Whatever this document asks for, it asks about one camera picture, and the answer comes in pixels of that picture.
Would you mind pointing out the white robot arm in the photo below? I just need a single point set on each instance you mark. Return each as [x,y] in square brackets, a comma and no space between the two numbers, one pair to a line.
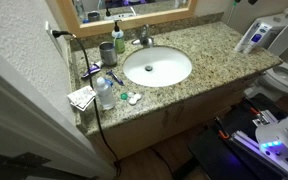
[273,142]

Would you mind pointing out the chrome sink drain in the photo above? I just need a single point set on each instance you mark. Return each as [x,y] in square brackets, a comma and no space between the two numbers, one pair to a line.
[148,68]

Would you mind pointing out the white oval sink basin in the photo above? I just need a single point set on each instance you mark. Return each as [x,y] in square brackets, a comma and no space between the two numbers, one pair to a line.
[170,66]

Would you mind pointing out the chrome sink faucet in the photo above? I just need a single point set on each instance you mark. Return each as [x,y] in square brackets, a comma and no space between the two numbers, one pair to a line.
[145,39]

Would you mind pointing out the green hand soap bottle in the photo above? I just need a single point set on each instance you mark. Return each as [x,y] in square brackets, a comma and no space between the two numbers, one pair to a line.
[118,38]

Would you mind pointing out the white and green lens case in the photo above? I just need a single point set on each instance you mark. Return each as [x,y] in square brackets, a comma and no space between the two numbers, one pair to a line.
[131,97]

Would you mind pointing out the blue razor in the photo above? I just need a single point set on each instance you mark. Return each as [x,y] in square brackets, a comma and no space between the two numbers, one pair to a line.
[118,80]

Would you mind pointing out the clear plastic water bottle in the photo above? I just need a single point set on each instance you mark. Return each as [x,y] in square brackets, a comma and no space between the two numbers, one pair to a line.
[105,94]

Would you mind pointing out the grey metal tumbler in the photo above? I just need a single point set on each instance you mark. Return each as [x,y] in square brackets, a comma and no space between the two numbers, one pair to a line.
[108,53]

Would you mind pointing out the wooden vanity cabinet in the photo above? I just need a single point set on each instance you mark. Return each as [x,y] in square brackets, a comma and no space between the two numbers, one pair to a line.
[161,113]

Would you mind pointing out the white paper packet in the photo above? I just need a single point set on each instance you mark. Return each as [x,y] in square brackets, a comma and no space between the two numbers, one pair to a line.
[82,98]

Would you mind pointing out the wood framed mirror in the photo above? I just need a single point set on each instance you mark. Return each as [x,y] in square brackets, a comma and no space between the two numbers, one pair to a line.
[66,16]

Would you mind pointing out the white lotion tube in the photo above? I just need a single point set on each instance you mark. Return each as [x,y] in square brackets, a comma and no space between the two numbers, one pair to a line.
[253,36]

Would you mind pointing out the white door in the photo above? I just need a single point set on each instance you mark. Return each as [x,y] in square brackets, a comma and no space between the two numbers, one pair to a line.
[29,123]

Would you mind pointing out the white toilet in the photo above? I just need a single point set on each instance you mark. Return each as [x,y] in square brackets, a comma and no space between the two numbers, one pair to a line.
[274,81]

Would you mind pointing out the white wall outlet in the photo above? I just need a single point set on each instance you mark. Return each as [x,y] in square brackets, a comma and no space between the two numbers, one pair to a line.
[56,43]

